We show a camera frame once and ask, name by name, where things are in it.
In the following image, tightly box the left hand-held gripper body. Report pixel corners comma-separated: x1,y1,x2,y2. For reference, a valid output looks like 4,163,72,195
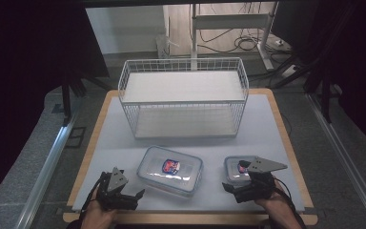
96,167,139,211

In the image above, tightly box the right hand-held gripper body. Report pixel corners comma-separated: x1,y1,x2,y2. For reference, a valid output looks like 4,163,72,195
234,156,289,204

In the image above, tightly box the small clear lidded food container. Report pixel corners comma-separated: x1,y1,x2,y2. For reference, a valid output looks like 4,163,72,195
224,155,258,187

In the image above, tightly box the large clear lidded food container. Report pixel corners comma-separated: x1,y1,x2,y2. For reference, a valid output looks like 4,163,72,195
136,145,204,198

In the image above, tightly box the white wire shelf rack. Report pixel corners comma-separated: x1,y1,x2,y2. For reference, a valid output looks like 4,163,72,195
117,56,250,139

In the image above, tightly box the person's left hand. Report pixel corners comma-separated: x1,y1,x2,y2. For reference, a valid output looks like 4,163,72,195
81,190,118,224

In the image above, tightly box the person's right hand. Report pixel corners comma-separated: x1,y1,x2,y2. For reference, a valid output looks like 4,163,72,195
255,179,289,218

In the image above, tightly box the pale grey table mat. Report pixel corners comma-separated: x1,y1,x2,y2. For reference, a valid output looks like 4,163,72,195
71,94,306,213

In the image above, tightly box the black floor plate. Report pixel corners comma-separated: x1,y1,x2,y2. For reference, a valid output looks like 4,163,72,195
64,126,87,149

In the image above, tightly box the white power strip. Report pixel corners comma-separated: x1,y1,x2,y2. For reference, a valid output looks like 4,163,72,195
279,64,298,79

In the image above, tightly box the black metal stand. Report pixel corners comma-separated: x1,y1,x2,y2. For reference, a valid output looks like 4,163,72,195
271,47,336,124

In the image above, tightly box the black tripod stand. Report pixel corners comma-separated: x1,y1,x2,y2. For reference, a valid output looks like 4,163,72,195
60,71,111,126

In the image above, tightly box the black curtain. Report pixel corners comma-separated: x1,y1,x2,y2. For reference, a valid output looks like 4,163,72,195
0,0,110,209
311,0,366,156

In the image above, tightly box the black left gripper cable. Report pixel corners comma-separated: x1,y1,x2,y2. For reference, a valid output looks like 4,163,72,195
79,172,109,222

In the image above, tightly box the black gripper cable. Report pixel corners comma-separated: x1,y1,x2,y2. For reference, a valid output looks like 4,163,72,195
79,172,109,222
274,179,307,229

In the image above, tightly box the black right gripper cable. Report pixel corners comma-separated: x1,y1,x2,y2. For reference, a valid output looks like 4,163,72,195
274,179,307,229

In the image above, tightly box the aluminium floor rail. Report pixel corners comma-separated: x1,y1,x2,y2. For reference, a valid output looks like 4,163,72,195
14,119,79,229
307,93,366,229

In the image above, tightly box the tangle of black floor cables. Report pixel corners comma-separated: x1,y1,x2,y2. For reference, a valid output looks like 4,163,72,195
198,28,294,55

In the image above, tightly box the white metal desk frame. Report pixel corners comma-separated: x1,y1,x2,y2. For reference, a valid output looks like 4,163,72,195
190,2,275,72

